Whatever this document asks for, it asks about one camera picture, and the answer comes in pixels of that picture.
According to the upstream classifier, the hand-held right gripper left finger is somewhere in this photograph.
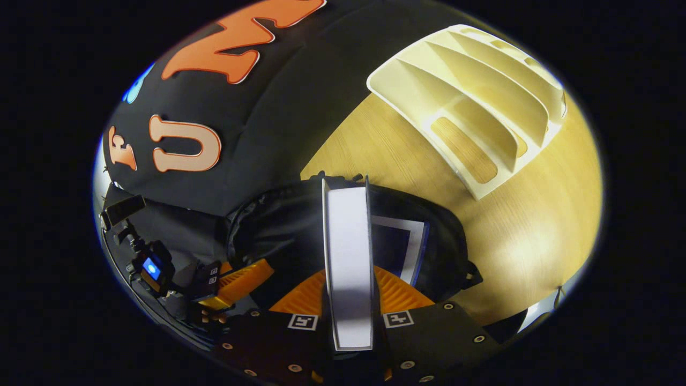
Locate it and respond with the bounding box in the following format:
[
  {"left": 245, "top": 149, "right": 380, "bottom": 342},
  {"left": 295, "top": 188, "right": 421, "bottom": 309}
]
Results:
[{"left": 214, "top": 270, "right": 344, "bottom": 384}]

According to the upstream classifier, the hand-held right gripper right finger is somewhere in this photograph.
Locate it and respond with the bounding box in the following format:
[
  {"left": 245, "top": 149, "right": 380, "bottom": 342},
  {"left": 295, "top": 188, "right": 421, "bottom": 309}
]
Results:
[{"left": 373, "top": 266, "right": 502, "bottom": 384}]

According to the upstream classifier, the black schoolbag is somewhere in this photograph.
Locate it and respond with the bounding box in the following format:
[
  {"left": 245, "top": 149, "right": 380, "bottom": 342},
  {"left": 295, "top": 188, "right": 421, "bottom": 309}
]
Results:
[{"left": 225, "top": 171, "right": 483, "bottom": 323}]

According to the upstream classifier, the blue book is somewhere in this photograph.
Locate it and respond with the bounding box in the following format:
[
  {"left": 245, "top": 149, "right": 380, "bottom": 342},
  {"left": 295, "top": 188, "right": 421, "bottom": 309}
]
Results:
[{"left": 370, "top": 214, "right": 430, "bottom": 286}]

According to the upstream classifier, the grey book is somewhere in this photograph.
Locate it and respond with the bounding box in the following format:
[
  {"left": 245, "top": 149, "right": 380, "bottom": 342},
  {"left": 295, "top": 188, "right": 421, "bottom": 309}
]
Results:
[{"left": 321, "top": 178, "right": 375, "bottom": 352}]

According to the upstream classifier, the white bookshelf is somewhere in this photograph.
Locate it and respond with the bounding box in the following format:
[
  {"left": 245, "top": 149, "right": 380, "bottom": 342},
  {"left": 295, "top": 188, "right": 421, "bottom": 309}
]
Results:
[{"left": 366, "top": 24, "right": 568, "bottom": 202}]

